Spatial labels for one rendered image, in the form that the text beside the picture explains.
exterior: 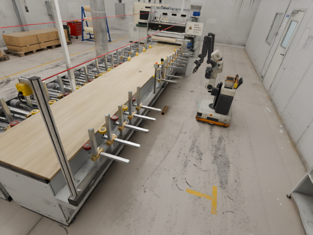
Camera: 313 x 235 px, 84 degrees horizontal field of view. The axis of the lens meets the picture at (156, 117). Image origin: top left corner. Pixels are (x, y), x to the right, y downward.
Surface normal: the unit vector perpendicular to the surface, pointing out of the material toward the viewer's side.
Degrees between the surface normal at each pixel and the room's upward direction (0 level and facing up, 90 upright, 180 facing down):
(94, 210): 0
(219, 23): 90
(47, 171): 0
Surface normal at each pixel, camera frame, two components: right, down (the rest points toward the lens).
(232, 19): -0.31, 0.52
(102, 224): 0.07, -0.83
